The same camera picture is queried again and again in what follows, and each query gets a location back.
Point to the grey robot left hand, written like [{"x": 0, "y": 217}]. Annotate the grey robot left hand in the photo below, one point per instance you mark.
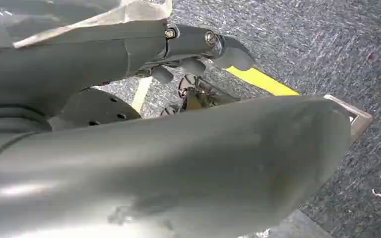
[{"x": 184, "y": 164}]

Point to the pile of metal parts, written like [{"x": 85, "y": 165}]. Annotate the pile of metal parts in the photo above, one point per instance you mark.
[{"x": 197, "y": 95}]

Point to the pale yellow tape strip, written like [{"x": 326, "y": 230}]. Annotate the pale yellow tape strip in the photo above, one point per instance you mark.
[{"x": 142, "y": 93}]

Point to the dark round disc with holes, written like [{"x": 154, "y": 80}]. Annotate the dark round disc with holes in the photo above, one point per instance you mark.
[{"x": 92, "y": 110}]

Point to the bright yellow tape strip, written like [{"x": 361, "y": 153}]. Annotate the bright yellow tape strip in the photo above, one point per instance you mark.
[{"x": 262, "y": 82}]

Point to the pale translucent plastic sheet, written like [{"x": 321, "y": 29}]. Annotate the pale translucent plastic sheet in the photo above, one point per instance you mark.
[{"x": 144, "y": 12}]

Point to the ribbed grey left arm sleeve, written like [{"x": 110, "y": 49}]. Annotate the ribbed grey left arm sleeve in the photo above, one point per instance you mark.
[{"x": 9, "y": 123}]

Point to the small white scrap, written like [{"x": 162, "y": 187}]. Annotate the small white scrap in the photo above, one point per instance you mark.
[{"x": 376, "y": 193}]

